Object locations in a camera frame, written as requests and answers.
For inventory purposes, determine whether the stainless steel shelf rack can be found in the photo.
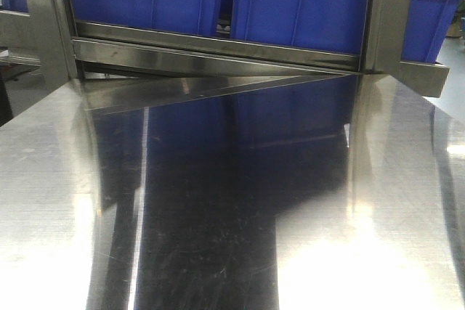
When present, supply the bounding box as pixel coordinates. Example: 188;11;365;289
1;0;449;98

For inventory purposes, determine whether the blue plastic bin right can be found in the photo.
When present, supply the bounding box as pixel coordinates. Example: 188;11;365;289
231;0;464;63

